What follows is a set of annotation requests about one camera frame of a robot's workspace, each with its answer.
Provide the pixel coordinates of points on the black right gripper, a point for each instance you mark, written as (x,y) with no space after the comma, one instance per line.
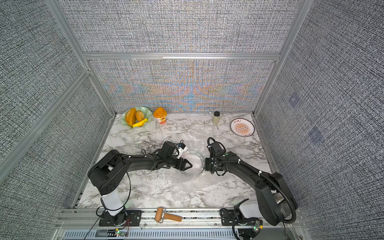
(207,167)

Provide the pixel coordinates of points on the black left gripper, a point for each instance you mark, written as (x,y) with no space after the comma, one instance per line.
(182,167)

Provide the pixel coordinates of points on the plate bubble wrap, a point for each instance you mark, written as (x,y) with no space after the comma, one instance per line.
(194,143)

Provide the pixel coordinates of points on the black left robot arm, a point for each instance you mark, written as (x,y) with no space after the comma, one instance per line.
(107,174)

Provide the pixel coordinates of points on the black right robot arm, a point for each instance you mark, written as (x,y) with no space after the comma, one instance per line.
(275,200)

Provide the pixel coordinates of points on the small bottle with black cap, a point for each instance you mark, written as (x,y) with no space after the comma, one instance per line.
(216,117)

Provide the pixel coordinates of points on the orange lidded snack cup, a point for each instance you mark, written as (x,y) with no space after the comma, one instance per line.
(160,115)

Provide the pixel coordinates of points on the yellow banana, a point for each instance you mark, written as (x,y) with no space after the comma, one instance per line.
(140,124)

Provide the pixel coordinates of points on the wooden roller tool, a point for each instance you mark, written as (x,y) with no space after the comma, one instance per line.
(161,215)

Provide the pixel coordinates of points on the green leaf-shaped bowl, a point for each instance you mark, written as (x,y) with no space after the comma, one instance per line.
(148,114)

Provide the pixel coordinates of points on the small brown croissant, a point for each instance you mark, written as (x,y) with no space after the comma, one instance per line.
(139,116)

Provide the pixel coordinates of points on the large orange bread loaf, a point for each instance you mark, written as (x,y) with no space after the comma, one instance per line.
(130,117)

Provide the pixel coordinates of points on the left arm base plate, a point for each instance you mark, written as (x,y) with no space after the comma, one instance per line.
(127,218)

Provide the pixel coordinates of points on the aluminium front rail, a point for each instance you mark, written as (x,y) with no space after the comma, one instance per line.
(182,224)

